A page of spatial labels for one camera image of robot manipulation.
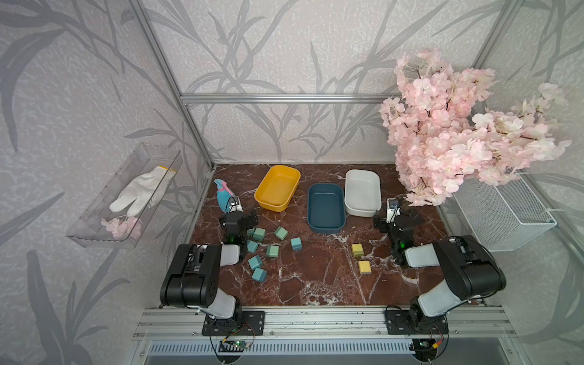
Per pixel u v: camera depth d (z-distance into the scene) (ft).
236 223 2.30
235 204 2.60
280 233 3.05
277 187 3.73
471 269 1.51
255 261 2.82
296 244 2.98
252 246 2.92
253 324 2.42
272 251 2.89
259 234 3.04
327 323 2.47
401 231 2.32
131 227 1.85
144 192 2.22
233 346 2.35
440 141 1.73
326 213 3.36
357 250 2.93
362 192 3.39
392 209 2.61
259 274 2.70
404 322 2.42
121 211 2.06
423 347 2.37
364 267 2.79
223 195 3.06
